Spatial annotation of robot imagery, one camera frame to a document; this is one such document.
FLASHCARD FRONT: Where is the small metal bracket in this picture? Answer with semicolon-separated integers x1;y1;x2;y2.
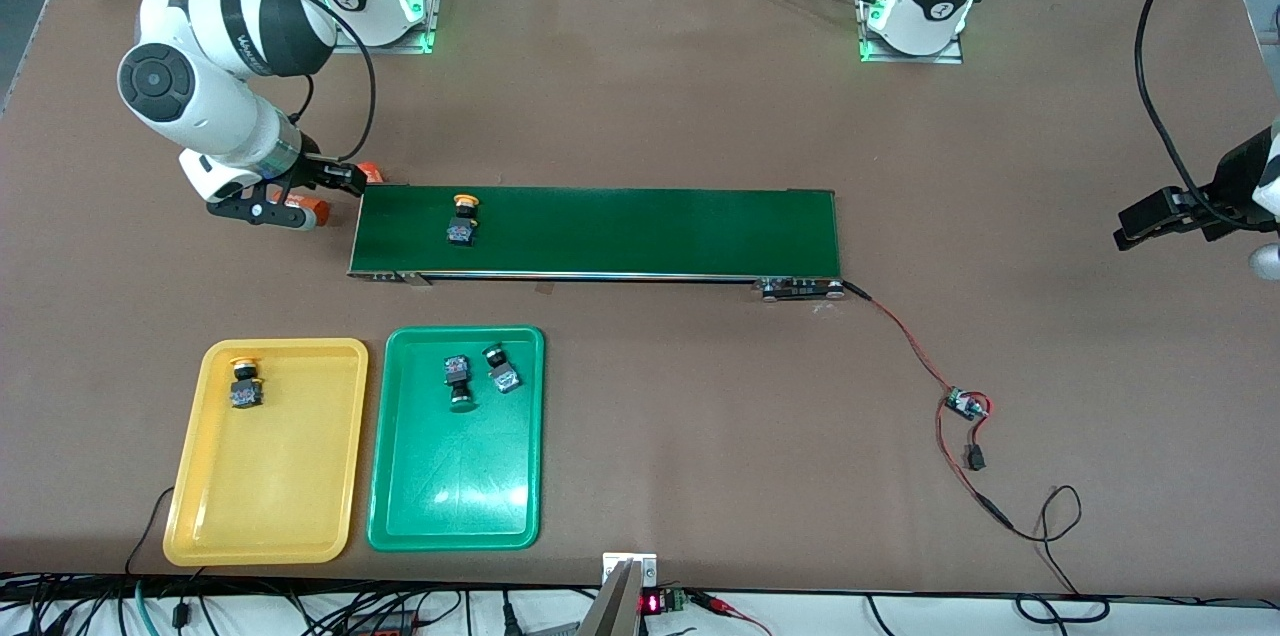
602;552;658;589

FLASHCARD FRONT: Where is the green push button switch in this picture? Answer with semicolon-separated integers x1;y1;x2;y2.
443;353;480;414
482;344;524;395

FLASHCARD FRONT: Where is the thin black looped cable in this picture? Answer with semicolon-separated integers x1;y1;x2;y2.
1005;484;1113;624

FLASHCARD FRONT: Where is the yellow push button switch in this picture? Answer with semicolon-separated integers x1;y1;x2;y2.
229;356;265;410
447;195;481;248

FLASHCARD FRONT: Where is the thin black edge cable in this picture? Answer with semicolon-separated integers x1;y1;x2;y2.
124;486;206;579

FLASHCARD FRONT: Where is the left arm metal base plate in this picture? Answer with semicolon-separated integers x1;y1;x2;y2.
853;0;966;65

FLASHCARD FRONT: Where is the green plastic tray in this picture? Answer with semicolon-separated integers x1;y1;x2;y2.
366;326;546;553

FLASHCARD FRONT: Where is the thin red wire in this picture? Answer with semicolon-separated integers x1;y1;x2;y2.
935;396;1016;530

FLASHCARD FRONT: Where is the small green circuit board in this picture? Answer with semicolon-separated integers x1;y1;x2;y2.
945;388;993;422

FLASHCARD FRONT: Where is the red and black wire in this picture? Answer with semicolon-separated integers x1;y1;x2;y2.
843;280;959;397

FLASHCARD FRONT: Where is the green conveyor belt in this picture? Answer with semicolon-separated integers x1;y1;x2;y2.
347;183;846;303

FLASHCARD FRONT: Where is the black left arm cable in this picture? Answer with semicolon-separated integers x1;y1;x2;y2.
1134;0;1280;229

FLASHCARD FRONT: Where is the yellow plastic tray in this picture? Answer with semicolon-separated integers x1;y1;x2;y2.
163;338;370;567

